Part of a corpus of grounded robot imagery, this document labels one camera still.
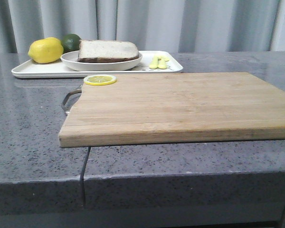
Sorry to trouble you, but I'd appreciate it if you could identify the white bread slice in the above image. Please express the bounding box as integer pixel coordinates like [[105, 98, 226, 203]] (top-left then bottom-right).
[[78, 40, 139, 63]]

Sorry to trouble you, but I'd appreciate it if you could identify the white round plate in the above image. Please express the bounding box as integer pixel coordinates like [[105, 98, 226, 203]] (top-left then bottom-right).
[[60, 51, 143, 71]]

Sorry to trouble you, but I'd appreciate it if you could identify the white rectangular tray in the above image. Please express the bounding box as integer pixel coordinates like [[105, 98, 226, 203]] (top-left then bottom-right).
[[11, 51, 183, 79]]

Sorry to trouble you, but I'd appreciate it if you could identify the wooden cutting board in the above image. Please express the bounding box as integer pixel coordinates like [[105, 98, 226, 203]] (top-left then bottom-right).
[[59, 72, 285, 148]]

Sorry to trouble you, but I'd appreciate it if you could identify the yellow lemon slice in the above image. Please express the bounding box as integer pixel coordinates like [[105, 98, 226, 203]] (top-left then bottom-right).
[[84, 75, 117, 86]]

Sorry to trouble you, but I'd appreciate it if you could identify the grey curtain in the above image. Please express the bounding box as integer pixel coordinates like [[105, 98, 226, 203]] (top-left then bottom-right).
[[0, 0, 285, 53]]

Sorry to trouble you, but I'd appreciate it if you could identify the green lime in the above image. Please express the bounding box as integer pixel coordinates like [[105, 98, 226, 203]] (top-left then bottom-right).
[[61, 34, 81, 53]]

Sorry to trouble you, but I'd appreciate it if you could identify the metal cutting board handle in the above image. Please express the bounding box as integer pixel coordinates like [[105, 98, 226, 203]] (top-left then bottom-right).
[[61, 85, 82, 115]]

